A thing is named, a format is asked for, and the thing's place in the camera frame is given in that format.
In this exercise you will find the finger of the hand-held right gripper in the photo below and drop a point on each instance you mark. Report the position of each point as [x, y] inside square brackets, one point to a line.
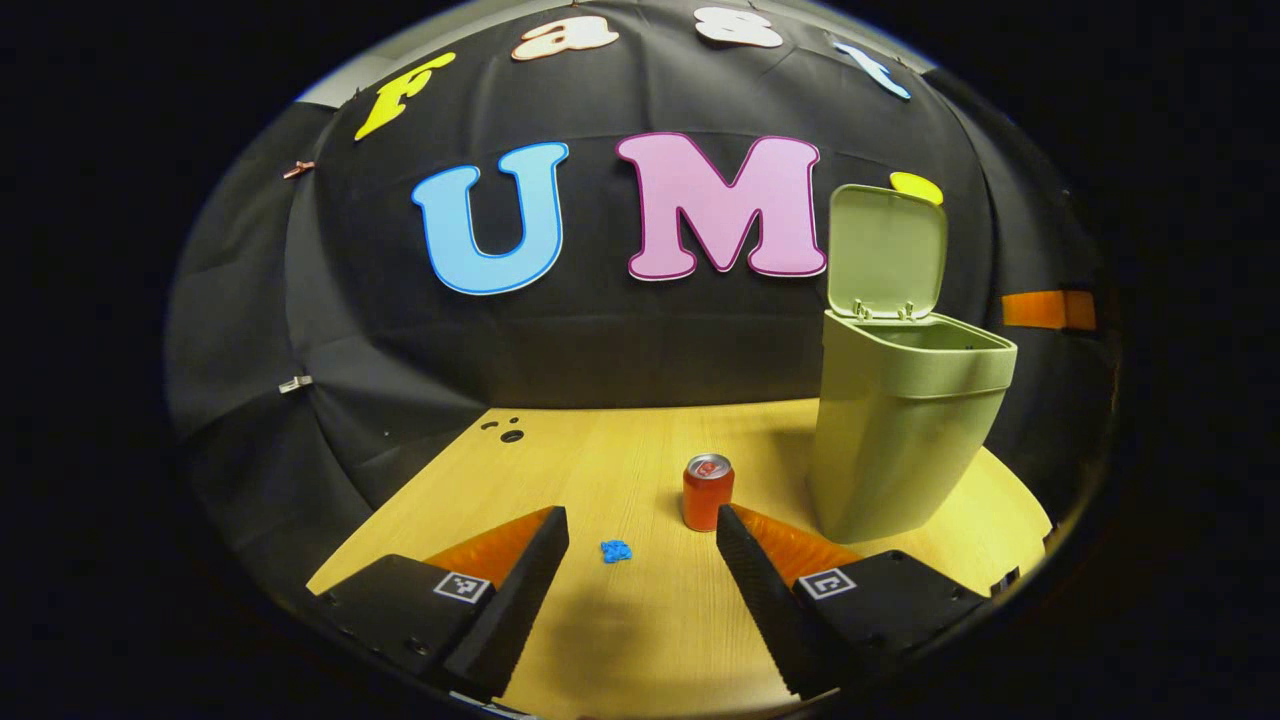
[1045, 310]

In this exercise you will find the black backdrop cloth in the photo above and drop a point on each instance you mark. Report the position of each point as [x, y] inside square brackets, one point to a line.
[600, 350]

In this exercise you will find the red cloth clip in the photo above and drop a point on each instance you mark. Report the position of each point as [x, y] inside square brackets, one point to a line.
[298, 169]

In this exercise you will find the red pop can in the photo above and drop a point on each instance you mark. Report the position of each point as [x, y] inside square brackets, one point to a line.
[707, 500]

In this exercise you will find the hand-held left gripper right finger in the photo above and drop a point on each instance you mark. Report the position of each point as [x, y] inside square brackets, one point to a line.
[765, 610]

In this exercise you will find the pale green desktop garbage bin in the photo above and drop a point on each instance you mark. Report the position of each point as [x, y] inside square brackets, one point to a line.
[900, 440]

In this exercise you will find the blue paper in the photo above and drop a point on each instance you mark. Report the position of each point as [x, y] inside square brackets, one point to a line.
[616, 551]

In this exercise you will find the wooden desktop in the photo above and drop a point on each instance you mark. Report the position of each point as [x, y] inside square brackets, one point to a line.
[620, 480]

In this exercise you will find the white cloth clip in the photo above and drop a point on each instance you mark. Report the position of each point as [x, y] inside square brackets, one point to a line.
[295, 383]

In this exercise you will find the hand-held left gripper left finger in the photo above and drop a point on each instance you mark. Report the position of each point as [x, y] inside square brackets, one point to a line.
[515, 610]

